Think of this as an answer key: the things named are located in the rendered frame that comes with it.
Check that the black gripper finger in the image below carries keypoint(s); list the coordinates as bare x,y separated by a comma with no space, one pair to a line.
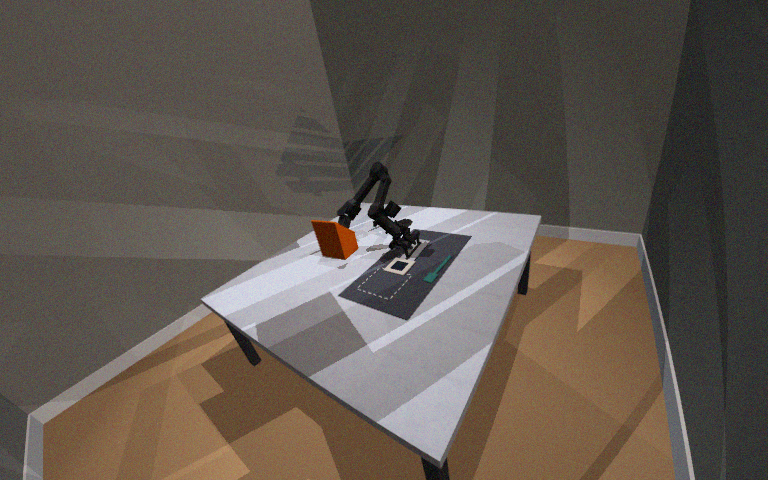
400,243
407,236

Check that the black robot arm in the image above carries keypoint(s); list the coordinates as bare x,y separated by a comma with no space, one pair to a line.
376,211

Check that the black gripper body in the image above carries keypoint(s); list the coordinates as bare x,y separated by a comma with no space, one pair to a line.
396,231

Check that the beige tile with dark top panel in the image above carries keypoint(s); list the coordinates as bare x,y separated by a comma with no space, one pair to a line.
399,266

